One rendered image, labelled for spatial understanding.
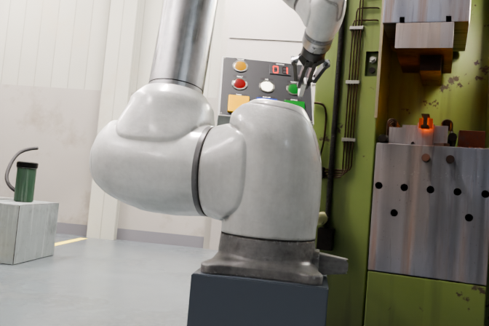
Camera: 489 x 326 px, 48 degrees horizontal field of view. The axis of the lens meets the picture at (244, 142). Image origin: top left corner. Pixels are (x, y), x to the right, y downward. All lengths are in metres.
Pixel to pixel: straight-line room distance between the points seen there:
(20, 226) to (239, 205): 3.57
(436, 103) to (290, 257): 1.78
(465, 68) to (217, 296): 1.93
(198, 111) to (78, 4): 5.74
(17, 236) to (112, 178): 3.42
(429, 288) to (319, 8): 1.00
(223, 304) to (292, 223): 0.16
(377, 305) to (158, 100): 1.30
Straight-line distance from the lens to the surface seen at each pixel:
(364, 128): 2.20
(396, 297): 2.00
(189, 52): 0.97
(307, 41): 1.65
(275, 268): 0.82
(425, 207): 1.96
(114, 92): 6.09
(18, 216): 4.29
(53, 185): 6.38
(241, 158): 0.83
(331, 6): 1.54
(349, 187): 2.19
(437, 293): 1.99
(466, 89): 2.55
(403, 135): 2.04
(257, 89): 1.98
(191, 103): 0.92
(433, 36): 2.10
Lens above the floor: 0.74
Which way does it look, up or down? 4 degrees up
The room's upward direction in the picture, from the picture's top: 5 degrees clockwise
